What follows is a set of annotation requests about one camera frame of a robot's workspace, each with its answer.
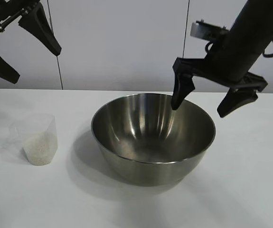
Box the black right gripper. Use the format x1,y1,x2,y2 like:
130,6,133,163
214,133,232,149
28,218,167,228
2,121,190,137
170,35,269,118

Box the stainless steel mixing bowl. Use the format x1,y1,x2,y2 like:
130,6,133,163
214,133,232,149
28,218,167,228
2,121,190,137
91,93,217,187

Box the clear plastic measuring cup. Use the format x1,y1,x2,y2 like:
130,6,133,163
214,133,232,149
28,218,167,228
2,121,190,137
3,113,58,166

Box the white rice grains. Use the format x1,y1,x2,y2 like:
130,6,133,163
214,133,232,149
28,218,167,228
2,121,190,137
23,133,58,165

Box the short black camera cable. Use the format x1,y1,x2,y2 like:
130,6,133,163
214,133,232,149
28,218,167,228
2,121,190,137
205,40,217,54

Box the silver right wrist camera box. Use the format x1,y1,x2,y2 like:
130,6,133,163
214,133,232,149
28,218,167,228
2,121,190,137
189,21,229,41

